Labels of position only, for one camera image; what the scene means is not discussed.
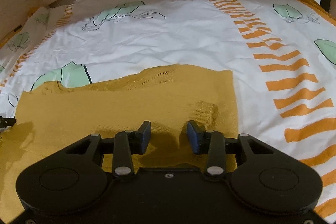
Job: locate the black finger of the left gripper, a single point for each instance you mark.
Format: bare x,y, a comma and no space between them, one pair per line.
6,122

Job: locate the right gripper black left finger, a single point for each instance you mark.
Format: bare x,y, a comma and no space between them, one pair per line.
126,144

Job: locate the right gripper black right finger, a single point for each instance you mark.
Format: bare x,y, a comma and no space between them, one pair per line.
211,143

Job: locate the mustard yellow knit sweater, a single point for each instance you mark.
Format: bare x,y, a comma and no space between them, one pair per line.
52,117

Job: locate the white leaf-print bed sheet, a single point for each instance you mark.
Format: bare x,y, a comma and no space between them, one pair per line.
281,54

